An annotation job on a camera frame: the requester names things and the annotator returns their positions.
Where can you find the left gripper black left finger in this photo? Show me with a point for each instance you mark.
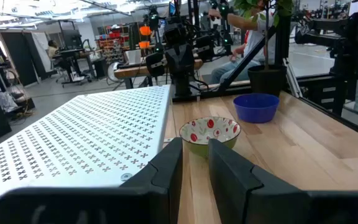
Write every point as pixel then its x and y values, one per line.
pixel 166 186

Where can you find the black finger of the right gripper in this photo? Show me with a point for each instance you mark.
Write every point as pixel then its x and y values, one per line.
pixel 186 62
pixel 173 62

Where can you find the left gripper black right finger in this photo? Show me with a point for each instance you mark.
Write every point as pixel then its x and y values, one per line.
pixel 238 193

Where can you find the green bowl floral inside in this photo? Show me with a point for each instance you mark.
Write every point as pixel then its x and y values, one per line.
pixel 210 130

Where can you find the small blue plastic bowl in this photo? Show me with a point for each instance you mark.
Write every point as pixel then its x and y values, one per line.
pixel 256 110

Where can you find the black background robot arm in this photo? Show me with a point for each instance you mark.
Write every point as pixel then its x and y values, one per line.
pixel 153 20
pixel 225 31

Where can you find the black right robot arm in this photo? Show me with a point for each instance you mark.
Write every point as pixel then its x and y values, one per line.
pixel 182 85

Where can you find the orange bowl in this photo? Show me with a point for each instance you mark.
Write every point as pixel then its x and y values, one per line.
pixel 145 30
pixel 144 44

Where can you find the white square container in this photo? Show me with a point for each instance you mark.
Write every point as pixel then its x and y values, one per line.
pixel 133 57

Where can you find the wooden background workbench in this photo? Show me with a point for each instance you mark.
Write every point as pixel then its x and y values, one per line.
pixel 129 72

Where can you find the round grey fan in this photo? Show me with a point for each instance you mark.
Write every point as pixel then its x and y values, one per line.
pixel 114 72

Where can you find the storage rack with bins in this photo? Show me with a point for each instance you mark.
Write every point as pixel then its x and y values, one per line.
pixel 112 46

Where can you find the person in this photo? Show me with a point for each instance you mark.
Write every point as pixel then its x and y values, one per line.
pixel 255 39
pixel 52 49

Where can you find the green leafy potted plant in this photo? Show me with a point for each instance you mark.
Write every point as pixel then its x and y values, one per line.
pixel 244 6

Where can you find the black rolling desk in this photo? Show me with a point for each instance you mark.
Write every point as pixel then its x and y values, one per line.
pixel 73 54

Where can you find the black plant pot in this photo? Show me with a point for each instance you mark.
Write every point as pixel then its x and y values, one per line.
pixel 267 81

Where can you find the black desk monitor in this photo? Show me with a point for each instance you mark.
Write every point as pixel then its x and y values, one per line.
pixel 71 39

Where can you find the white perforated metal shelf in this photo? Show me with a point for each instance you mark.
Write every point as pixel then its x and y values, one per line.
pixel 89 133

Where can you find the black partition panel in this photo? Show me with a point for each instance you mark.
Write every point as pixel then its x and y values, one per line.
pixel 20 59

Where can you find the black background equipment rig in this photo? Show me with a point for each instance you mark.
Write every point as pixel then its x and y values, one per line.
pixel 340 77

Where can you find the black aluminium table frame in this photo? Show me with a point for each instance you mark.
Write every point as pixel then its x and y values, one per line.
pixel 216 92

